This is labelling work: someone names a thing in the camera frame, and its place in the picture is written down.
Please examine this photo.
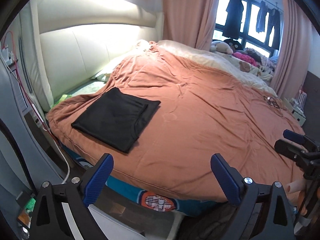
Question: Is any red cable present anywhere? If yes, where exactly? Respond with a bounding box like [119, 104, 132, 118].
[4, 31, 59, 145]

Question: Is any cream padded headboard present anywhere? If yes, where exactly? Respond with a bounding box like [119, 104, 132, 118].
[30, 0, 164, 112]

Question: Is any grey white plush toy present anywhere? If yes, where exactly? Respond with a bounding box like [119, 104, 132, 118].
[210, 40, 234, 54]

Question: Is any pink clothing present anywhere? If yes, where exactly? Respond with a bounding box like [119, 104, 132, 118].
[232, 51, 257, 65]

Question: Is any black shirt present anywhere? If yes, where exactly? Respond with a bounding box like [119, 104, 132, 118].
[71, 87, 161, 153]

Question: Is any person's right hand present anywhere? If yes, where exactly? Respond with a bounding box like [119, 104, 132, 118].
[286, 180, 308, 216]

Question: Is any black plush toy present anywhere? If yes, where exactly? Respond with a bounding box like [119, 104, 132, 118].
[224, 38, 243, 52]

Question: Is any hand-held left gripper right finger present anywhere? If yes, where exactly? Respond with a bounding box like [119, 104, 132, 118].
[210, 153, 297, 240]

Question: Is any hanging dark garment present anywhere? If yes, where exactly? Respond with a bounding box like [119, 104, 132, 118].
[266, 7, 282, 48]
[255, 0, 268, 33]

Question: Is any white cable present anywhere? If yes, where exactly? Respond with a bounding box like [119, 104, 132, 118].
[56, 140, 71, 184]

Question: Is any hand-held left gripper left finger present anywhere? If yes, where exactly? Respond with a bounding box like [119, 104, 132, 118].
[29, 153, 115, 240]

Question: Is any floral patterned cloth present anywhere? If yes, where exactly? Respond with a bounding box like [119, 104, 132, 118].
[257, 55, 278, 74]

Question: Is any black cable bundle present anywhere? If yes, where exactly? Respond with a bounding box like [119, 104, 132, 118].
[264, 95, 288, 117]

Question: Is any green bedsheet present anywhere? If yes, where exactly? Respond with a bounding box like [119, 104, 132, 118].
[54, 72, 113, 105]

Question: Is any shelf with books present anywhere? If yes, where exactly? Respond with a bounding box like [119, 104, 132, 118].
[284, 85, 307, 127]

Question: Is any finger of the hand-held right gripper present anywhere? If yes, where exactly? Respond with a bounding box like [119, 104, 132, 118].
[274, 139, 304, 161]
[283, 129, 320, 153]

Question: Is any light curtain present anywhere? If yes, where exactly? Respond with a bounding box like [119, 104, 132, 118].
[160, 0, 223, 50]
[271, 0, 312, 98]

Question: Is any black framed window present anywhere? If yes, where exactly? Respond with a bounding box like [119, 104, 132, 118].
[214, 0, 284, 58]

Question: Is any teal printed bedsheet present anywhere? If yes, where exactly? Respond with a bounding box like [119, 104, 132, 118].
[60, 142, 225, 218]

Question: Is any orange blanket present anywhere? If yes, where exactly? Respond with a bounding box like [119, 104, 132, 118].
[46, 41, 307, 202]

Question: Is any green packet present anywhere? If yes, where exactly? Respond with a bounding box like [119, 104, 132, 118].
[24, 197, 35, 214]

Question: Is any hanging black coat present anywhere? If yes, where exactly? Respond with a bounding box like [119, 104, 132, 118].
[224, 0, 246, 39]

